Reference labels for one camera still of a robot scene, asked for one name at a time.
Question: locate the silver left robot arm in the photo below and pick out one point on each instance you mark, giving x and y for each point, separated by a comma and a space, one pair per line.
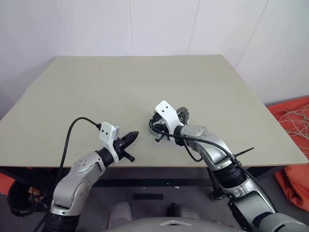
72, 178

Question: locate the grey rounded shape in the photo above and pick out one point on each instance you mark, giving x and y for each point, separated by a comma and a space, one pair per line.
120, 213

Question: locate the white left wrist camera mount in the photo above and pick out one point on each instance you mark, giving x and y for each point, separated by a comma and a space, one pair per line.
107, 131

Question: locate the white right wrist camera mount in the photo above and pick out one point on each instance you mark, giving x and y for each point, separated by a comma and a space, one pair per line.
164, 107

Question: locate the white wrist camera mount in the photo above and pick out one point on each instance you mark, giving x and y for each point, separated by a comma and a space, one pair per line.
164, 107
107, 131

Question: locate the grey motor gear disc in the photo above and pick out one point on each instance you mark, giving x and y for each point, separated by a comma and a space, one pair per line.
184, 114

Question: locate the large orange cloth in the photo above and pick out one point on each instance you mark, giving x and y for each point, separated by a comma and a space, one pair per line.
297, 178

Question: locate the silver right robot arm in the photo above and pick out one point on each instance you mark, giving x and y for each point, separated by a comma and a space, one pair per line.
217, 149

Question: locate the black table frame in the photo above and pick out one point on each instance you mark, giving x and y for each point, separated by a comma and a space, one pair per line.
144, 182

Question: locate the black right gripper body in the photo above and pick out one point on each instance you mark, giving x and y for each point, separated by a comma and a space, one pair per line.
159, 123

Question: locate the black bucket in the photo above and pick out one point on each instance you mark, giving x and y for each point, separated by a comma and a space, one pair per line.
17, 200

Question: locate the grey robot torso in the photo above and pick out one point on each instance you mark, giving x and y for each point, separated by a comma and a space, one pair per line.
144, 226

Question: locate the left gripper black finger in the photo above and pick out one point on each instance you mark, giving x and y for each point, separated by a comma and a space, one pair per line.
130, 135
129, 143

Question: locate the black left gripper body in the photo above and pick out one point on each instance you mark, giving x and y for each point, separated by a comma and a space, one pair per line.
119, 147

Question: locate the small orange cloth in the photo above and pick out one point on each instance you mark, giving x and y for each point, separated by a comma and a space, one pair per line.
4, 183

